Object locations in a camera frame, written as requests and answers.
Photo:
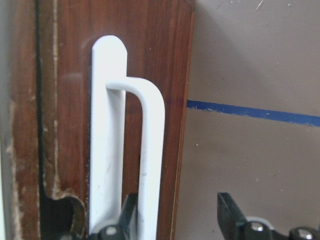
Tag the brown wooden drawer cabinet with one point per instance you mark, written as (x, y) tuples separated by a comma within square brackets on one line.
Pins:
[(45, 89)]

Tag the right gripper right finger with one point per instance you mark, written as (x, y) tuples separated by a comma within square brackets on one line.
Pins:
[(234, 225)]

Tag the white drawer handle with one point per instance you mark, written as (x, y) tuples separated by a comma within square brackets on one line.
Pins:
[(109, 86)]

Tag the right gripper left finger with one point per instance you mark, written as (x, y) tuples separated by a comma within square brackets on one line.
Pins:
[(126, 226)]

